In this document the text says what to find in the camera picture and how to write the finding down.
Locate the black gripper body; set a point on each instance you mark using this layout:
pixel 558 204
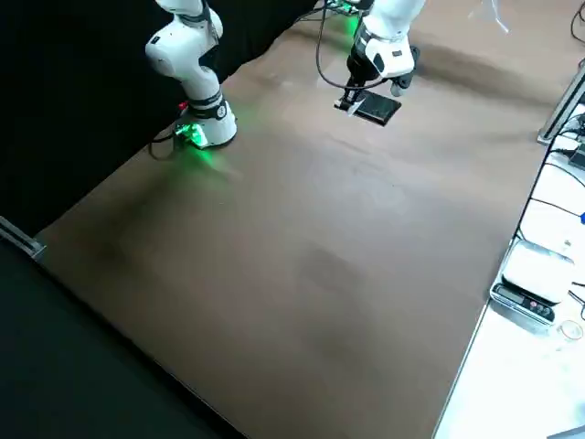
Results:
pixel 363 64

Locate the grey frame corner piece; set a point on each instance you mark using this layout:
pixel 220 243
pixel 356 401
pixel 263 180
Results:
pixel 27 244

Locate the aluminium frame post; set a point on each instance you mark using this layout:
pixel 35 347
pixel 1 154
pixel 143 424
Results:
pixel 560 107

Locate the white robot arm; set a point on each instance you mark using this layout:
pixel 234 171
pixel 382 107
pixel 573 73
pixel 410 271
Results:
pixel 183 46

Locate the silver digital scale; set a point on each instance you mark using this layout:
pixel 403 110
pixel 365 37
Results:
pixel 532 279

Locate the small black desk device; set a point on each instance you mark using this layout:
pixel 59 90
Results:
pixel 578 155

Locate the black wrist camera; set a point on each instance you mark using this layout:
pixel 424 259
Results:
pixel 404 82

